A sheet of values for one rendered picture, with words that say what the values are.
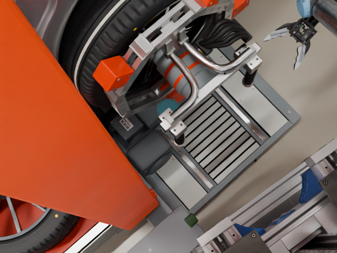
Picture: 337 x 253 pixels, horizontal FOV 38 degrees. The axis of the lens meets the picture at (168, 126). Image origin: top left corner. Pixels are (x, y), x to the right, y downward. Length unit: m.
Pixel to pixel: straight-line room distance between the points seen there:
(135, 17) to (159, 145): 0.80
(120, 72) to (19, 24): 1.12
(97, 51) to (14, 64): 1.13
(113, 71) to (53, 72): 1.02
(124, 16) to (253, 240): 0.84
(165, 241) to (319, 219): 0.63
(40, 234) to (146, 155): 0.54
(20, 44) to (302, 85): 2.37
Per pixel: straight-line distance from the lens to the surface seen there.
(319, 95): 2.72
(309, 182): 1.89
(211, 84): 1.62
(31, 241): 2.10
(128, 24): 1.51
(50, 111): 0.55
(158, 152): 2.14
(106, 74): 1.51
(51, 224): 2.08
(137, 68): 1.54
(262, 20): 2.81
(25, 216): 2.36
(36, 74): 0.47
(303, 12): 1.67
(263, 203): 2.31
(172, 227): 2.06
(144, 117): 2.37
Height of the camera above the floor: 2.51
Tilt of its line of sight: 76 degrees down
